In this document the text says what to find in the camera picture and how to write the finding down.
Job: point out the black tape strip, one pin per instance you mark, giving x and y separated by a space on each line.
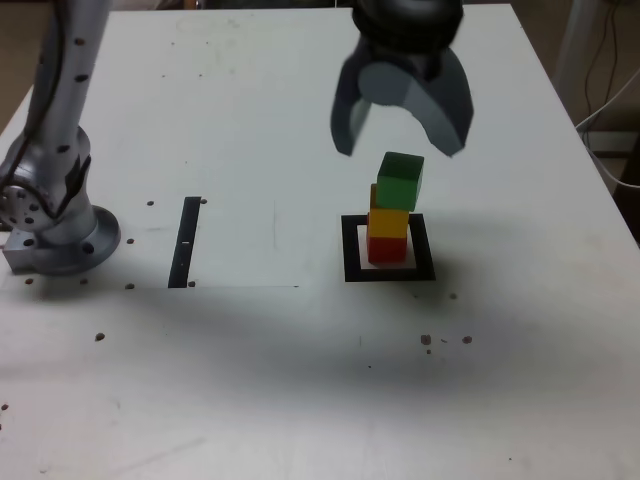
182 250

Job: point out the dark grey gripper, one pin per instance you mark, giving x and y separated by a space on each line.
420 62

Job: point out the green cube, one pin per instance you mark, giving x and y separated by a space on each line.
400 185

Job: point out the red cube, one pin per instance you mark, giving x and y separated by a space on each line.
387 250

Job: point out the black tape square outline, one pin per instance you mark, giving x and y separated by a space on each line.
350 250

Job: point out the white metal frame leg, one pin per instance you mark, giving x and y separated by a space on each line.
575 40

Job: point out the yellow cube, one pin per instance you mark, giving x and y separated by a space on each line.
387 225

